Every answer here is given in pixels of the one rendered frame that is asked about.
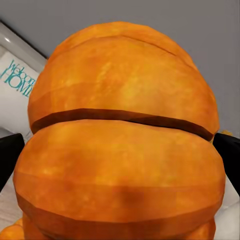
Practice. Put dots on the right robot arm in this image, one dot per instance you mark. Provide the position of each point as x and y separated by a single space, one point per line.
228 223

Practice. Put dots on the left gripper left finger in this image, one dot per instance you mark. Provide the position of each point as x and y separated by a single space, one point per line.
10 148

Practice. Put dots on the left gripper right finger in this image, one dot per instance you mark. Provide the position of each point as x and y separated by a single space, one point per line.
229 149

